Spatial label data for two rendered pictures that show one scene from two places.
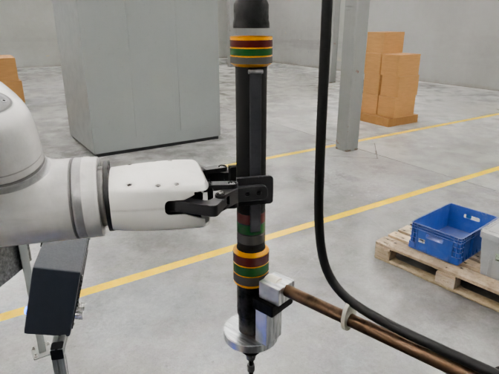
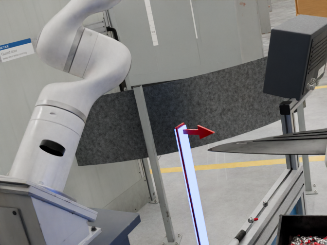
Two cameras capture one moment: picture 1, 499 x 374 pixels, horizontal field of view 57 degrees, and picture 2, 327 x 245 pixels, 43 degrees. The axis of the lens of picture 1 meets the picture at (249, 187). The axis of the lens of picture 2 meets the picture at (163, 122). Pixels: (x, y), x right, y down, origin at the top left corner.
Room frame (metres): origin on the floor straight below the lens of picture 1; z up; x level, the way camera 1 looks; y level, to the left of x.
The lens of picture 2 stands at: (-0.03, -0.16, 1.40)
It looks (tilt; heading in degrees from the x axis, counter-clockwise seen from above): 17 degrees down; 51
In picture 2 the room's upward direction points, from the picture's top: 12 degrees counter-clockwise
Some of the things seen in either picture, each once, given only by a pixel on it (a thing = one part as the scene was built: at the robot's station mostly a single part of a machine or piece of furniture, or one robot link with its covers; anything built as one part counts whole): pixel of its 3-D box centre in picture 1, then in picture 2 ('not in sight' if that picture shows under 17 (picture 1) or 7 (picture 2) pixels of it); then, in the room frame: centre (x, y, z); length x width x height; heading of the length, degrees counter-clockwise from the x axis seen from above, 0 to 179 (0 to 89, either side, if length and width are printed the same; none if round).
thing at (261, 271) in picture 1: (251, 263); not in sight; (0.49, 0.00, 1.53); 0.04 x 0.04 x 0.01
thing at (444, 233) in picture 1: (453, 231); not in sight; (3.21, -1.58, 0.25); 0.60 x 0.41 x 0.22; 130
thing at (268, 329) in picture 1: (257, 306); not in sight; (0.48, -0.01, 1.47); 0.09 x 0.07 x 0.10; 48
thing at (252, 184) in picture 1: (245, 195); not in sight; (0.45, 0.00, 1.63); 0.07 x 0.03 x 0.03; 104
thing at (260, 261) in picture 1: (251, 254); not in sight; (0.49, 0.00, 1.54); 0.04 x 0.04 x 0.01
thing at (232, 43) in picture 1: (251, 42); not in sight; (0.49, 0.00, 1.78); 0.04 x 0.04 x 0.01
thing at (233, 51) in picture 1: (251, 50); not in sight; (0.49, 0.00, 1.78); 0.04 x 0.04 x 0.01
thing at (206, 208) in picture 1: (190, 200); not in sight; (0.43, 0.06, 1.63); 0.08 x 0.06 x 0.01; 44
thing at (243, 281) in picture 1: (251, 272); not in sight; (0.49, 0.00, 1.52); 0.04 x 0.04 x 0.01
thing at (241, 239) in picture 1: (251, 234); not in sight; (0.49, 0.00, 1.57); 0.03 x 0.03 x 0.01
